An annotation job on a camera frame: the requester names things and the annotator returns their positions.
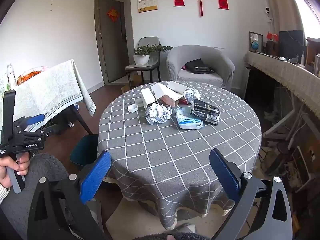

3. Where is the white and blue plastic packet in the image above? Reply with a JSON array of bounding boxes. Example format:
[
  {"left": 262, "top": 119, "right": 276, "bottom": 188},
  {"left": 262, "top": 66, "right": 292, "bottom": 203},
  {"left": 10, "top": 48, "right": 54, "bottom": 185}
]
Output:
[{"left": 175, "top": 107, "right": 203, "bottom": 130}]

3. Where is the black marbled panel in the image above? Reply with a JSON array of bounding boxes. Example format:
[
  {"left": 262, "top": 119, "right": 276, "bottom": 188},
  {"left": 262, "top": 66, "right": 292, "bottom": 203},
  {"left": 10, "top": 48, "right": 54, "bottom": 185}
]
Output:
[{"left": 278, "top": 30, "right": 306, "bottom": 58}]

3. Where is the person's left hand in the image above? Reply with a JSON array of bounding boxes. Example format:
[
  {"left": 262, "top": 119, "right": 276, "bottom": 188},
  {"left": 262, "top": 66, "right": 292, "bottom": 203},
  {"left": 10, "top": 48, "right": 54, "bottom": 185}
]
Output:
[{"left": 0, "top": 152, "right": 31, "bottom": 188}]

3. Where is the grey door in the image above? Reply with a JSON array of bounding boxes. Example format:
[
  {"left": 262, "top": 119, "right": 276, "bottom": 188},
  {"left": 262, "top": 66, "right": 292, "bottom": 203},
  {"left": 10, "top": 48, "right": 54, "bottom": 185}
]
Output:
[{"left": 97, "top": 0, "right": 125, "bottom": 83}]

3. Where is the grey armchair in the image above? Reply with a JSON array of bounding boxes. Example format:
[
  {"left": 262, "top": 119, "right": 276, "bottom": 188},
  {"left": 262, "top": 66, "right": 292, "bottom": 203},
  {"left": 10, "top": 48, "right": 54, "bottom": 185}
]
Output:
[{"left": 166, "top": 45, "right": 235, "bottom": 89}]

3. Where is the dark storage box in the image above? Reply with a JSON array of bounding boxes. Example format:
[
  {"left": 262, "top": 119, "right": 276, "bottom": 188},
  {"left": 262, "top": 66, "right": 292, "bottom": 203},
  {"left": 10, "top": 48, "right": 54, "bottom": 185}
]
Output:
[{"left": 47, "top": 110, "right": 75, "bottom": 135}]

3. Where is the white box brown inside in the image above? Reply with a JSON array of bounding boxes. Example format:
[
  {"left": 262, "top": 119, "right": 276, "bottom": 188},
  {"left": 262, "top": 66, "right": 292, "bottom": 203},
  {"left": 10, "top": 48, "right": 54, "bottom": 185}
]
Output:
[{"left": 157, "top": 81, "right": 190, "bottom": 107}]

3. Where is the teal trash bin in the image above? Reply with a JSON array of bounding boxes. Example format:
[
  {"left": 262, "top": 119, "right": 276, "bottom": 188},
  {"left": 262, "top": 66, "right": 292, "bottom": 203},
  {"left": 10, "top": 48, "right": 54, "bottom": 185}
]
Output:
[{"left": 69, "top": 134, "right": 100, "bottom": 172}]

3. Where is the wall calendar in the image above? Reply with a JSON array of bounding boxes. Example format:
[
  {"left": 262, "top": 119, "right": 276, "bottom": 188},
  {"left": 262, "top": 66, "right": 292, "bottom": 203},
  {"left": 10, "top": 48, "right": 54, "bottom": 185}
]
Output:
[{"left": 137, "top": 0, "right": 158, "bottom": 13}]

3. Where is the white cardboard box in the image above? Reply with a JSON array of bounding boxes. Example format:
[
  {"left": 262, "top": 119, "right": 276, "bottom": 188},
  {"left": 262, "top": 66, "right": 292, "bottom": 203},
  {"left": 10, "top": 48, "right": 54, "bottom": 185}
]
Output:
[{"left": 141, "top": 83, "right": 168, "bottom": 110}]

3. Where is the crumpled silver foil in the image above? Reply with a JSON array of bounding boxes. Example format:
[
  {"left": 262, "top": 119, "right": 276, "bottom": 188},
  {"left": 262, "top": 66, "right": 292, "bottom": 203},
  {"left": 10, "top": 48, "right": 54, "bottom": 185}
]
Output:
[{"left": 184, "top": 88, "right": 201, "bottom": 105}]

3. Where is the black glossy packet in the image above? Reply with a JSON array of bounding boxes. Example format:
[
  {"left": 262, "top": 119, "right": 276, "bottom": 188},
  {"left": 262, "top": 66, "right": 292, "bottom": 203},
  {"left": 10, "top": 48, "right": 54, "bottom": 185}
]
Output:
[{"left": 189, "top": 99, "right": 221, "bottom": 125}]

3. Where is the grey dining chair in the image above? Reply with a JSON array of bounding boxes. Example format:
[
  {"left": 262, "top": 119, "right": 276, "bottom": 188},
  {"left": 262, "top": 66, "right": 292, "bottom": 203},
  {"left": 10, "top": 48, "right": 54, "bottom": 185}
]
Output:
[{"left": 125, "top": 36, "right": 161, "bottom": 88}]

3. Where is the framed globe picture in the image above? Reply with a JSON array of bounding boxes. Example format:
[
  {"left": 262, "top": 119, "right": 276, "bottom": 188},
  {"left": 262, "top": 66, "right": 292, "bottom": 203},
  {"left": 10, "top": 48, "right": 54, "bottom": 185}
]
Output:
[{"left": 249, "top": 31, "right": 263, "bottom": 53}]

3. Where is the grey checked tablecloth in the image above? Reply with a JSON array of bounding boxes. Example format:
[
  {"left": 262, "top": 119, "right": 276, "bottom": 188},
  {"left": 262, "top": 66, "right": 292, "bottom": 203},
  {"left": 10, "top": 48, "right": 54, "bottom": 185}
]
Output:
[{"left": 97, "top": 80, "right": 262, "bottom": 230}]

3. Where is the grey slipper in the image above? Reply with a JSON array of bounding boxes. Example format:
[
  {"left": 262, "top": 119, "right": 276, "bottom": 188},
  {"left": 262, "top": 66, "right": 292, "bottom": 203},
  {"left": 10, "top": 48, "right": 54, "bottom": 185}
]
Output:
[{"left": 172, "top": 222, "right": 198, "bottom": 234}]

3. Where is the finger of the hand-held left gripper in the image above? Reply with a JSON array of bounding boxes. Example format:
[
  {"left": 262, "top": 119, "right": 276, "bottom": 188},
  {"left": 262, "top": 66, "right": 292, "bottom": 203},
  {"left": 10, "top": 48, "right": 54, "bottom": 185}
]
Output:
[
  {"left": 14, "top": 114, "right": 46, "bottom": 132},
  {"left": 19, "top": 128, "right": 54, "bottom": 141}
]

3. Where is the black bag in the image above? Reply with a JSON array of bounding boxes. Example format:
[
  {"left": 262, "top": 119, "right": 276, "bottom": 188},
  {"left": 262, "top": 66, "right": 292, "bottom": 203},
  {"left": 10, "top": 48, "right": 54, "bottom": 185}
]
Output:
[{"left": 184, "top": 58, "right": 215, "bottom": 75}]

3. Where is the pale floral tablecloth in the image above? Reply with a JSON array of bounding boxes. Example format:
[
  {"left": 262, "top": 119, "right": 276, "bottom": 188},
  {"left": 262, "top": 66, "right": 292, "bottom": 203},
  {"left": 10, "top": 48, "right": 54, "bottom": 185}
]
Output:
[{"left": 0, "top": 59, "right": 96, "bottom": 133}]

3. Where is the red door decoration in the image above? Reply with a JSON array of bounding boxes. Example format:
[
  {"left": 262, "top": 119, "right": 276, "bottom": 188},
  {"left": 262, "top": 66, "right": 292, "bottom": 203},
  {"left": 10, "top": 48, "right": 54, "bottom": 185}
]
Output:
[{"left": 107, "top": 8, "right": 120, "bottom": 22}]

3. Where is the cream fringed shelf cloth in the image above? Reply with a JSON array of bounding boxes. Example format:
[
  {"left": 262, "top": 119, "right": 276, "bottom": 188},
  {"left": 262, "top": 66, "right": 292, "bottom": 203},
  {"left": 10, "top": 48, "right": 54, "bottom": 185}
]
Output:
[{"left": 246, "top": 51, "right": 320, "bottom": 120}]

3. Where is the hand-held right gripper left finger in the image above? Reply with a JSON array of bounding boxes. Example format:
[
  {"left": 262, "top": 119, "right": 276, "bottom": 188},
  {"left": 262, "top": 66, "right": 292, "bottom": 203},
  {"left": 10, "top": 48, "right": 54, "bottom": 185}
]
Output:
[{"left": 27, "top": 151, "right": 112, "bottom": 240}]

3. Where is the dark table leg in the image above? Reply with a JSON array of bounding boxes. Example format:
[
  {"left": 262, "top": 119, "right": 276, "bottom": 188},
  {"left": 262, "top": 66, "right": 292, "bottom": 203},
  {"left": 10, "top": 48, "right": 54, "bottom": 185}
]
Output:
[{"left": 71, "top": 104, "right": 93, "bottom": 135}]

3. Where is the open cardboard floor box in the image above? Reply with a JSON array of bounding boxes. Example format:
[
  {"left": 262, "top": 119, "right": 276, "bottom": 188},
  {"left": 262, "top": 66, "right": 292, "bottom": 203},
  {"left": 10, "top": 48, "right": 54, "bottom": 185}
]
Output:
[{"left": 121, "top": 75, "right": 142, "bottom": 92}]

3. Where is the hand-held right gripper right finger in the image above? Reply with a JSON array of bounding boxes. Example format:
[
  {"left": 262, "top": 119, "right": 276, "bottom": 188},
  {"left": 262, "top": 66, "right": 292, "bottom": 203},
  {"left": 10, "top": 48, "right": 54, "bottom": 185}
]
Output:
[{"left": 209, "top": 148, "right": 293, "bottom": 240}]

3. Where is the white metal rack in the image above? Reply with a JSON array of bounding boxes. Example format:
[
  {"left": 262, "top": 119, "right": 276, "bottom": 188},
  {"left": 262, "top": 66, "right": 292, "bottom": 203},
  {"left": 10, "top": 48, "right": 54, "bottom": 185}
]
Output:
[{"left": 262, "top": 102, "right": 310, "bottom": 140}]

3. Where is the potted green plant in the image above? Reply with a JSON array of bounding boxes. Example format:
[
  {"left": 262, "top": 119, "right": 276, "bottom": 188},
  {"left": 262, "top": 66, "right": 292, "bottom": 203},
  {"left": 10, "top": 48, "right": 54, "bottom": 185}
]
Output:
[{"left": 133, "top": 44, "right": 173, "bottom": 65}]

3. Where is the orange snack bag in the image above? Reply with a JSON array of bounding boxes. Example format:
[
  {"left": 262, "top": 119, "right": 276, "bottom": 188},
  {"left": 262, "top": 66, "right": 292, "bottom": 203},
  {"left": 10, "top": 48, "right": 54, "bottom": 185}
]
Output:
[{"left": 17, "top": 70, "right": 42, "bottom": 84}]

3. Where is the white paper ball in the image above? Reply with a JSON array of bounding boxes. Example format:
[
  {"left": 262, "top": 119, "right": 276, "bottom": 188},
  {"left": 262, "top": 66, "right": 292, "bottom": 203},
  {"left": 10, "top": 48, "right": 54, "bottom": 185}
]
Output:
[{"left": 145, "top": 104, "right": 173, "bottom": 125}]

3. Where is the brown wooden box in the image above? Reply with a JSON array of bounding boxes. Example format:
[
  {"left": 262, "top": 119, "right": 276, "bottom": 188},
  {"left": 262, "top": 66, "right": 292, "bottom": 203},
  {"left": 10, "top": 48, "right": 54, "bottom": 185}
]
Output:
[{"left": 265, "top": 41, "right": 279, "bottom": 56}]

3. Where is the clear plastic bottle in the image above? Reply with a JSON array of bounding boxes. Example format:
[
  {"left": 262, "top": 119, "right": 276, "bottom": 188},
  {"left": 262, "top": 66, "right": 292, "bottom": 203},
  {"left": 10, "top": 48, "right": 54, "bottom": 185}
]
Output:
[{"left": 6, "top": 63, "right": 17, "bottom": 87}]

